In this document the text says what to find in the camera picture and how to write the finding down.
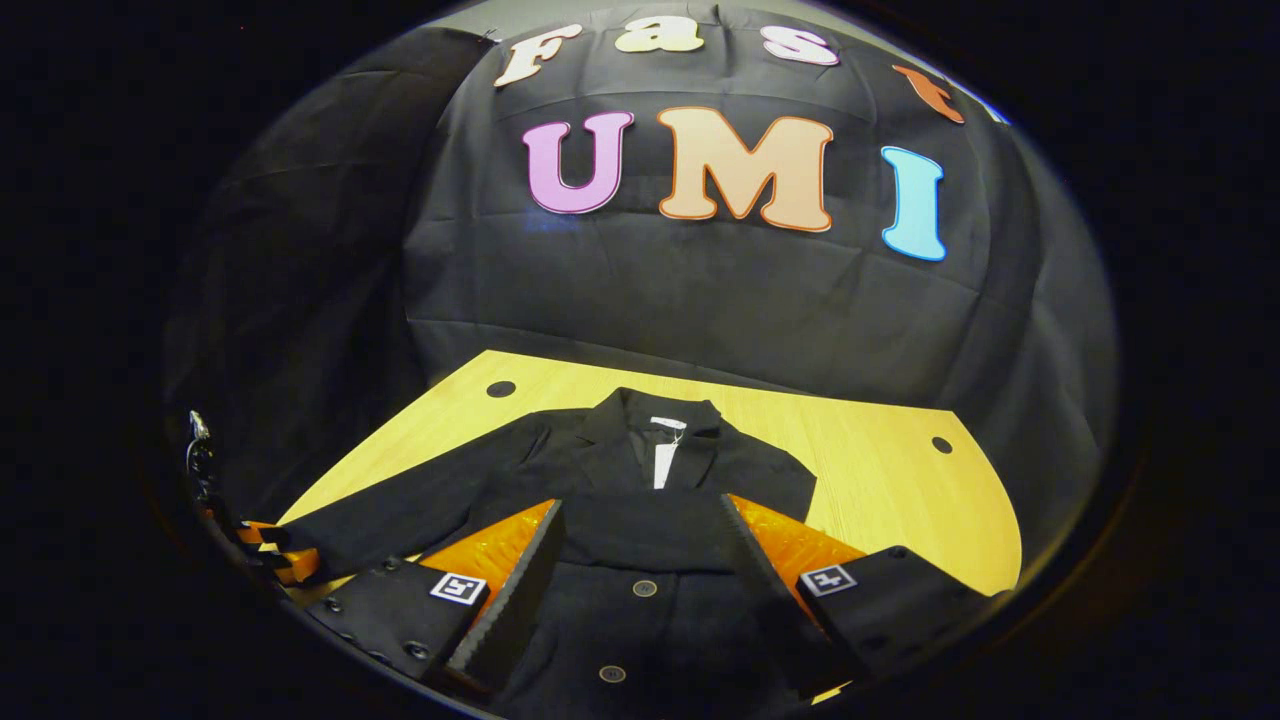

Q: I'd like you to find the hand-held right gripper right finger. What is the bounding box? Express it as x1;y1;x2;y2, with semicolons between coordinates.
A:
720;492;1011;701

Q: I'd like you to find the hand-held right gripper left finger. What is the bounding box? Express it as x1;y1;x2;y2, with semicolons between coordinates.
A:
305;498;566;696

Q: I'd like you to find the black button jacket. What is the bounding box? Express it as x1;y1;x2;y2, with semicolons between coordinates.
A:
275;387;861;720

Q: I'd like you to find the black backdrop cloth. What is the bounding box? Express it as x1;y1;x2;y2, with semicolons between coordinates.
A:
165;0;1119;571

